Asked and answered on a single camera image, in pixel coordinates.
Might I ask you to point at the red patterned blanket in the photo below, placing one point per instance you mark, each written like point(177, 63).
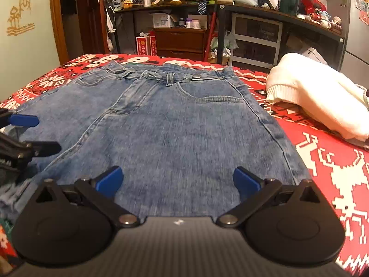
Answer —
point(288, 128)

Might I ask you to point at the yellow toy figure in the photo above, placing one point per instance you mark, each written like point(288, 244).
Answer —
point(127, 3)

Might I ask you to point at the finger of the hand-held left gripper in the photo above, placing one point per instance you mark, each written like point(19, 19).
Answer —
point(37, 148)
point(24, 120)

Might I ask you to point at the red toy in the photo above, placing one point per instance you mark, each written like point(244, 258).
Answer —
point(308, 4)

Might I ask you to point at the white jar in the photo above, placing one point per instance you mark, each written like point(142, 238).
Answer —
point(196, 24)
point(189, 24)

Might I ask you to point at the white hanging cloth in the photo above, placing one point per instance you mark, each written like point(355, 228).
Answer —
point(109, 26)

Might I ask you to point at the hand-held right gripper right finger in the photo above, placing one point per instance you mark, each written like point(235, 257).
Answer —
point(243, 180)

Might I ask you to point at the pale green plastic bag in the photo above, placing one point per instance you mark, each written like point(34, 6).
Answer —
point(222, 43)

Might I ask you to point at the wooden door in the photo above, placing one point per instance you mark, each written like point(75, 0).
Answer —
point(57, 20)

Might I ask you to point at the brown cardboard box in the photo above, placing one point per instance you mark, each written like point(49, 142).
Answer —
point(294, 43)

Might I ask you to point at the wooden drawer cabinet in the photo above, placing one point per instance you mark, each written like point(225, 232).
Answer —
point(178, 43)

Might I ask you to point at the grey refrigerator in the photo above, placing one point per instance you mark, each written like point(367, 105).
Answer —
point(353, 34)

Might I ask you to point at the blue striped cloth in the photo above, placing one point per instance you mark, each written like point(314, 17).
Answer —
point(202, 8)

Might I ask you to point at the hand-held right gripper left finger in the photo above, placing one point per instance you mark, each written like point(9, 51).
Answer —
point(111, 179)

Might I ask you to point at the red printed carton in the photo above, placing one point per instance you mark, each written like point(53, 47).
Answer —
point(142, 44)
point(152, 46)

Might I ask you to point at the blue denim shorts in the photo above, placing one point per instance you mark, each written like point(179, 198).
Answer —
point(178, 127)

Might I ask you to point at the white printed carton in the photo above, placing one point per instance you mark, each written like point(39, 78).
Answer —
point(163, 20)

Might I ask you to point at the white plastic drawer unit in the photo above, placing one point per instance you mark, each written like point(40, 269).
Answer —
point(255, 39)

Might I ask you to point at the white open box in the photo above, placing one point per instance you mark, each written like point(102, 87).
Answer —
point(314, 54)

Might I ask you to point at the dark green jug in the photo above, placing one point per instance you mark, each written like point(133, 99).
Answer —
point(288, 1)

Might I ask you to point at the white knit sweater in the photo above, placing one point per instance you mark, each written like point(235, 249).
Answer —
point(317, 98)

